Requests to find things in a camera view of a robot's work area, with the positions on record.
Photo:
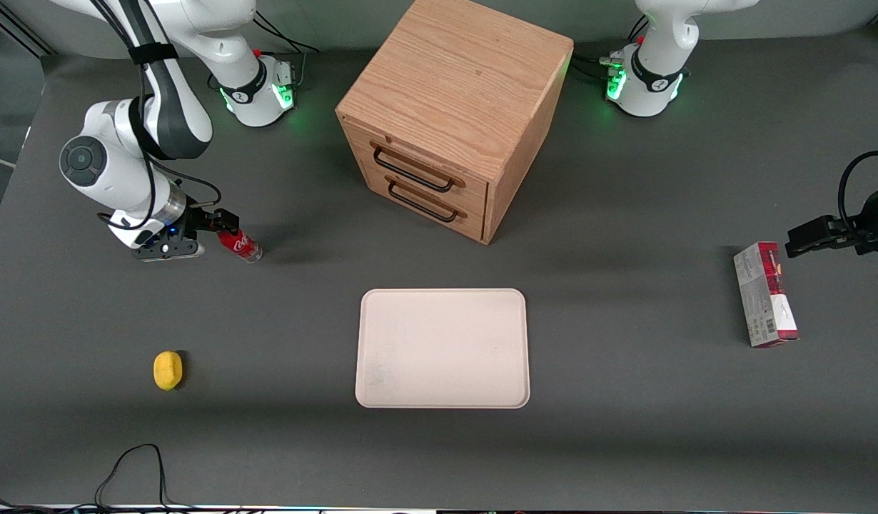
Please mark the red plaid cardboard box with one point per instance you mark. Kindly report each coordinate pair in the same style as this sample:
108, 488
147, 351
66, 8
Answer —
764, 300

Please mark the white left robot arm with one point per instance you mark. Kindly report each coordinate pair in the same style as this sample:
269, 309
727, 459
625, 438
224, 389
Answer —
653, 71

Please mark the red coke bottle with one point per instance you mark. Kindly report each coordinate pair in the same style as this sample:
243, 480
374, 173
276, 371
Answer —
245, 246

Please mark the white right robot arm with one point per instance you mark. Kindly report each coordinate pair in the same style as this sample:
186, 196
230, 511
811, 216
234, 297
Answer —
110, 164

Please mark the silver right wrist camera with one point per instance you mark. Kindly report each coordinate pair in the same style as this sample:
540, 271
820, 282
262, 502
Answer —
168, 250

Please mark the beige plastic tray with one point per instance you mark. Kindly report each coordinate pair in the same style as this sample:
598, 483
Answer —
442, 348

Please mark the wooden drawer front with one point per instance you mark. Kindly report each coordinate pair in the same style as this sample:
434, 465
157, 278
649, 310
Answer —
475, 225
357, 143

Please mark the wooden drawer cabinet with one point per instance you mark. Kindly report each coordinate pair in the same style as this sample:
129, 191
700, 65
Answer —
453, 78

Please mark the yellow lemon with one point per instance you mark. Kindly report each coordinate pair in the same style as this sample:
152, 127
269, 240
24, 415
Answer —
168, 370

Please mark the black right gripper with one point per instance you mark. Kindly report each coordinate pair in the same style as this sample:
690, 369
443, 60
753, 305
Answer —
194, 222

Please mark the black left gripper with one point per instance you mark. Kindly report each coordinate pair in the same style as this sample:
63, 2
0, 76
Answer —
866, 233

